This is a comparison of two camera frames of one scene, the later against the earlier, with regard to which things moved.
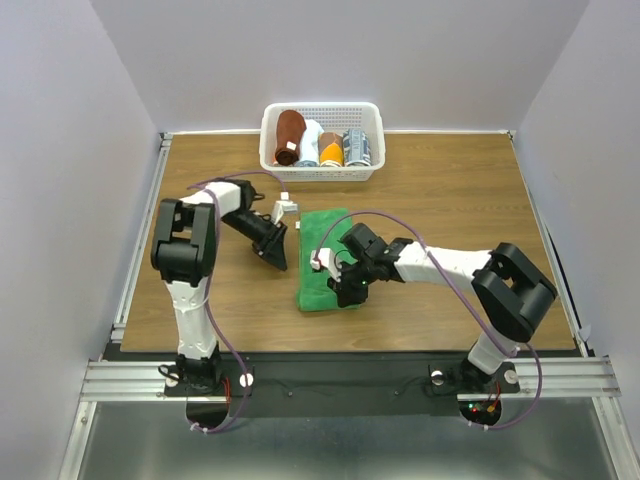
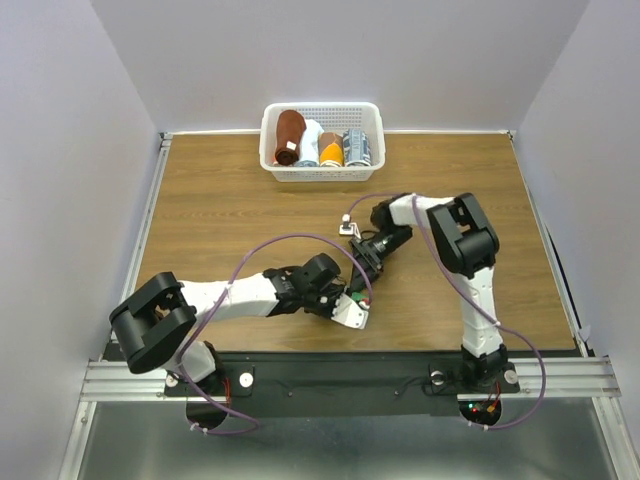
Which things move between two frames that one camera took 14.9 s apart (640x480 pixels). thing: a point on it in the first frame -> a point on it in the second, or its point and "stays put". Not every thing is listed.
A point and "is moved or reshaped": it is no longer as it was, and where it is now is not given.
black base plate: (331, 384) stays put
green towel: (321, 229) is moved or reshaped
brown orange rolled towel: (331, 151) stays put
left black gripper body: (257, 229) -> (321, 303)
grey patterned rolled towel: (356, 150) stays put
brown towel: (290, 129) stays put
